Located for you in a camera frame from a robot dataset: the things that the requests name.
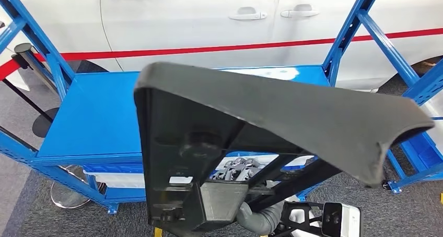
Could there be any white car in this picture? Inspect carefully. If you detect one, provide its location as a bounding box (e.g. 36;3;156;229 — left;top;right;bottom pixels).
0;0;443;94

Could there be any blue plastic crate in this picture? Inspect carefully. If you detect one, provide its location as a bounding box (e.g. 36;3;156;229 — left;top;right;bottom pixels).
401;133;443;174
82;163;144;174

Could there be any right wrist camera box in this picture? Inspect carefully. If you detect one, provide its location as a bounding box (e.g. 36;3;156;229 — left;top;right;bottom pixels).
273;200;363;237

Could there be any black-topped barrier stanchion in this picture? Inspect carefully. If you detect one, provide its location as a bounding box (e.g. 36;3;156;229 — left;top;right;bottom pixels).
12;42;61;94

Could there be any red barrier belt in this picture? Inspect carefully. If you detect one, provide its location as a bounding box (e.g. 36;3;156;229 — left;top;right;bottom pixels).
0;28;443;82

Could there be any blue metal shelf rack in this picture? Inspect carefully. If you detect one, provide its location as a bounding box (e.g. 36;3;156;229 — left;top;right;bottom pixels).
0;0;443;216

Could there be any black plastic plate holder part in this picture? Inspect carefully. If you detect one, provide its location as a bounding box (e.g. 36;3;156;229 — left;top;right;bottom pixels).
133;62;435;237

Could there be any thin black post, disc base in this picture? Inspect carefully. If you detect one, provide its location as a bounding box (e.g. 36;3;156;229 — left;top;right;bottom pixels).
0;78;60;138

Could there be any blue wheeled shelf rack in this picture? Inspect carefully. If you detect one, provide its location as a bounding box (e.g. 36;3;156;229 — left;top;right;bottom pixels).
382;124;443;195

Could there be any chrome stanchion with round base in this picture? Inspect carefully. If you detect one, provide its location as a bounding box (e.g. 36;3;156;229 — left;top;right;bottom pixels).
0;125;104;209

